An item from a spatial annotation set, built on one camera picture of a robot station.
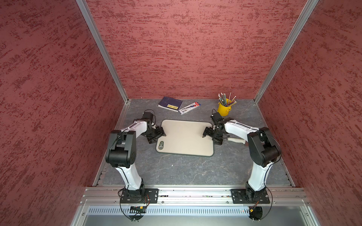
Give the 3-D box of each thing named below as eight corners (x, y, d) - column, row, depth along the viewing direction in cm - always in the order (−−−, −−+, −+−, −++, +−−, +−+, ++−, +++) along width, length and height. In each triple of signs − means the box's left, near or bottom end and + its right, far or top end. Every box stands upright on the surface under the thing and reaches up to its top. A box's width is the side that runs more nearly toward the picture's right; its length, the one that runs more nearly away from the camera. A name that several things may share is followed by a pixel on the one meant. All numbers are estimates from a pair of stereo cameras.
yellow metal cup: (218, 116, 112) (221, 107, 104) (216, 107, 118) (219, 98, 110) (229, 116, 112) (232, 107, 104) (227, 107, 118) (230, 98, 110)
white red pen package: (181, 114, 113) (181, 113, 111) (178, 110, 116) (178, 109, 114) (200, 106, 119) (200, 104, 118) (197, 102, 122) (197, 100, 121)
